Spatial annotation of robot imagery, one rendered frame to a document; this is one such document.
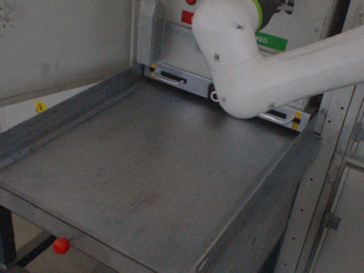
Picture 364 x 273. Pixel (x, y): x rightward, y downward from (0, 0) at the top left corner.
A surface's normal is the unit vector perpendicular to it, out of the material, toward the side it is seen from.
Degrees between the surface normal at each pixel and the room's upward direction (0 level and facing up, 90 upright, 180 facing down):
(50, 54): 90
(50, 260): 0
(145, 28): 90
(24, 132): 90
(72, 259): 0
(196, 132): 0
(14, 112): 90
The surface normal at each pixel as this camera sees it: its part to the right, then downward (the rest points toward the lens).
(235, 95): -0.38, 0.29
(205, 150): 0.10, -0.84
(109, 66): 0.66, 0.46
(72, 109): 0.85, 0.35
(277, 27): -0.52, 0.41
